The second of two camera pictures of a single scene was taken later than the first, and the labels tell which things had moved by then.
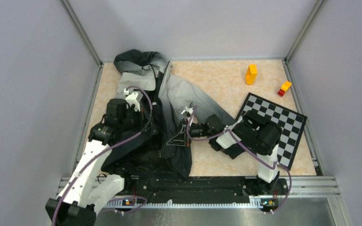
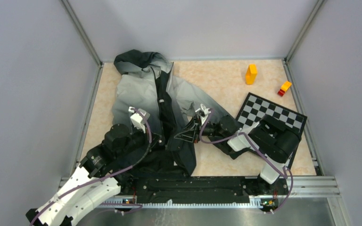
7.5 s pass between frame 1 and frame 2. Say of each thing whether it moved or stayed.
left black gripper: moved
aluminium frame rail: stayed
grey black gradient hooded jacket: stayed
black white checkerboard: stayed
